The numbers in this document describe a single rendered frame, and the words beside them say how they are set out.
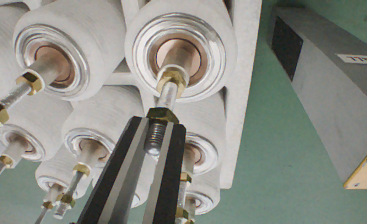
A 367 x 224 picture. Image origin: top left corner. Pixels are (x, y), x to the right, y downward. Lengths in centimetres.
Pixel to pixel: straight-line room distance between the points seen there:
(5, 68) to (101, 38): 12
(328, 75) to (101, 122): 24
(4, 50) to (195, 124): 22
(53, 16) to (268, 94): 44
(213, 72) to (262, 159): 53
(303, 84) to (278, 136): 35
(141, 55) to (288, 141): 53
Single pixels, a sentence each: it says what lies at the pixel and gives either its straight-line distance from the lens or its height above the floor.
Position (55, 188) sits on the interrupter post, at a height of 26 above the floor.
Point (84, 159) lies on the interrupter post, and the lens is 26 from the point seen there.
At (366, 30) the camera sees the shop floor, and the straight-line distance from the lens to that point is 52.
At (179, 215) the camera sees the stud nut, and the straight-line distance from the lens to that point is 20.
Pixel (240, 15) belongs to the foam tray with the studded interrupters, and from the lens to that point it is 23.
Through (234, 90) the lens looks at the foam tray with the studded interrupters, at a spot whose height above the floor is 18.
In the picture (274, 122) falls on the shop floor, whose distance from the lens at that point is 57.
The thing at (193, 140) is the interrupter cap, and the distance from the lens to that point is 22.
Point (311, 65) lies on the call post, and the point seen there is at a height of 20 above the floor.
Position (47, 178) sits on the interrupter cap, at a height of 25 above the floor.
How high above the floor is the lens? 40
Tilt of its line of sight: 50 degrees down
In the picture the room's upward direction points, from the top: 170 degrees counter-clockwise
